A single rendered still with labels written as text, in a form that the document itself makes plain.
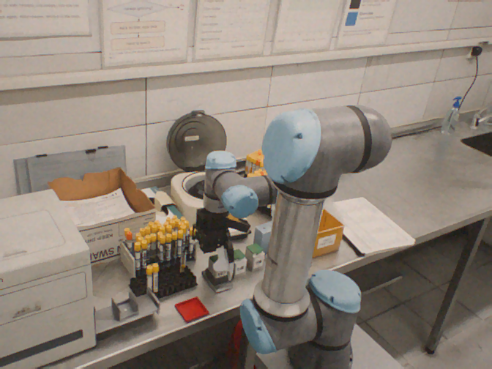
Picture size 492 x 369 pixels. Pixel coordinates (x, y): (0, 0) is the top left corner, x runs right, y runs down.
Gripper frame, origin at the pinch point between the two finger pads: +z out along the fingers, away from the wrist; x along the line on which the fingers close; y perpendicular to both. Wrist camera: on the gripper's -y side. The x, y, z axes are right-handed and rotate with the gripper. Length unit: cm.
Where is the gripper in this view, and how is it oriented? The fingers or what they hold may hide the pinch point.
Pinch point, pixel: (218, 264)
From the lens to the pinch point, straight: 145.5
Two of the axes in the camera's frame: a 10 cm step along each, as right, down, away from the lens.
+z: -1.0, 8.6, 5.0
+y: -8.4, 2.0, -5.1
